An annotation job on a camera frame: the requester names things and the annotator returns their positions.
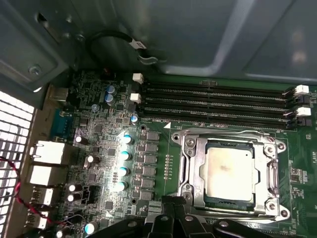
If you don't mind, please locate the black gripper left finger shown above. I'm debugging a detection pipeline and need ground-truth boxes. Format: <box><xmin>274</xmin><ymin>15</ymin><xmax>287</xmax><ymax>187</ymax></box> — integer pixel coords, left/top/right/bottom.
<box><xmin>108</xmin><ymin>195</ymin><xmax>176</xmax><ymax>238</ymax></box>

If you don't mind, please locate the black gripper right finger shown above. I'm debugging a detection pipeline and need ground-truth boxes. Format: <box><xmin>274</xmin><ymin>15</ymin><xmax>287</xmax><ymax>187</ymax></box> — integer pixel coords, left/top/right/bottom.
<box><xmin>174</xmin><ymin>196</ymin><xmax>284</xmax><ymax>238</ymax></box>

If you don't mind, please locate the locking lever wire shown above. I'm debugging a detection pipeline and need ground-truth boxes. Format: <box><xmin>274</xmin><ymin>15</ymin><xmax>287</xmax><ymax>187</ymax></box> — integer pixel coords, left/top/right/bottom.
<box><xmin>269</xmin><ymin>146</ymin><xmax>281</xmax><ymax>203</ymax></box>
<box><xmin>180</xmin><ymin>148</ymin><xmax>191</xmax><ymax>190</ymax></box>

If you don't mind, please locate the silver CPU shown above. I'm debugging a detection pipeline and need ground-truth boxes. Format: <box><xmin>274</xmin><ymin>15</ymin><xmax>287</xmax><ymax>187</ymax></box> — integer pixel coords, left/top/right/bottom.
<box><xmin>200</xmin><ymin>142</ymin><xmax>261</xmax><ymax>202</ymax></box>

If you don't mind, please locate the CPU socket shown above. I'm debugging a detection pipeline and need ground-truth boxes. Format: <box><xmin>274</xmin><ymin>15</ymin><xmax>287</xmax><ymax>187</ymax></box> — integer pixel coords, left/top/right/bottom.
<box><xmin>170</xmin><ymin>128</ymin><xmax>292</xmax><ymax>223</ymax></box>

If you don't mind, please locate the green motherboard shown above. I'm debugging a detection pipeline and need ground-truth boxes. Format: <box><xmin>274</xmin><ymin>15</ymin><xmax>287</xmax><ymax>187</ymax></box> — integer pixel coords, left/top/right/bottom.
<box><xmin>42</xmin><ymin>69</ymin><xmax>317</xmax><ymax>238</ymax></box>

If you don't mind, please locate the black PC case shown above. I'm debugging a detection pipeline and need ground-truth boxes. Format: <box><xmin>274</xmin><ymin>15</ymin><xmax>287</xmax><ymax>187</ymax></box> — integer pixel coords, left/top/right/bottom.
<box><xmin>0</xmin><ymin>0</ymin><xmax>317</xmax><ymax>238</ymax></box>

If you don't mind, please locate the thin red wire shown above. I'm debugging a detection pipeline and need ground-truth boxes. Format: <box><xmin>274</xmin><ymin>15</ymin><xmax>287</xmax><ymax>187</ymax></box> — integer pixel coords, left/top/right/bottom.
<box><xmin>0</xmin><ymin>155</ymin><xmax>67</xmax><ymax>227</ymax></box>

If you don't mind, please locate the black cable with connector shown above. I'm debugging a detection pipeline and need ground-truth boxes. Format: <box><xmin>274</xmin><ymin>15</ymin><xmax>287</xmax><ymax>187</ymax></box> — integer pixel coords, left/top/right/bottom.
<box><xmin>85</xmin><ymin>29</ymin><xmax>159</xmax><ymax>65</ymax></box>

